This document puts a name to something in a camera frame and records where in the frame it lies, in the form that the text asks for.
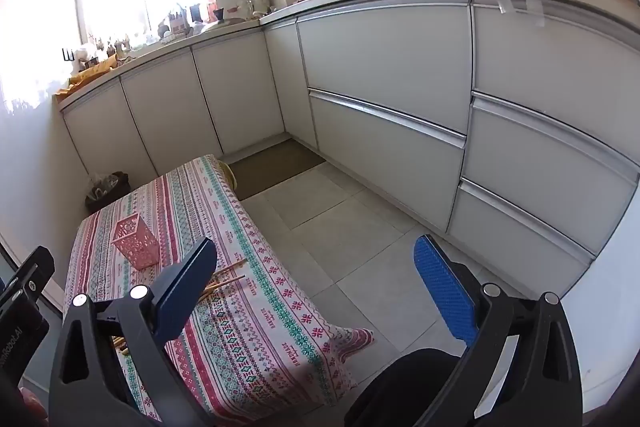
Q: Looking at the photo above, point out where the patterned red green tablecloth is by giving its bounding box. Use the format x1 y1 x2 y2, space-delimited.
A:
62 154 376 418

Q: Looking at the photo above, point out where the brown floor mat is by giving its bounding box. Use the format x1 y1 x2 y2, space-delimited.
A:
227 139 327 202

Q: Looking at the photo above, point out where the pink perforated utensil holder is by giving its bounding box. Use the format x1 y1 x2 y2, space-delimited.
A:
111 216 161 270

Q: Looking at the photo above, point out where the black trash bin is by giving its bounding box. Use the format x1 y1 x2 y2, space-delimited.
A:
85 172 132 214

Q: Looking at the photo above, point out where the row of small bottles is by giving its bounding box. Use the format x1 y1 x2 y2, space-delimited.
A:
62 0 201 68

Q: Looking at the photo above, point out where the white cabinet door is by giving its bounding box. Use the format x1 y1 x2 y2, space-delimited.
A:
120 52 223 172
263 23 319 150
191 31 287 155
62 79 158 188

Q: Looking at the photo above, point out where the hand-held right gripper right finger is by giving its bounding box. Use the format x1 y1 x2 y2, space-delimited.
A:
413 234 585 427

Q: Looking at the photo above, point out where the white cabinet drawer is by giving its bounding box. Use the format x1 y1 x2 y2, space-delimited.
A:
448 179 598 270
471 0 640 152
296 1 473 138
307 88 468 233
461 92 640 258

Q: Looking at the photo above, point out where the yellow cloth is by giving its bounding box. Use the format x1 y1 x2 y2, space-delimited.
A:
55 59 118 100

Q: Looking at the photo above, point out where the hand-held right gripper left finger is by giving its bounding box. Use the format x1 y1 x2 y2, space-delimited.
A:
47 237 218 427

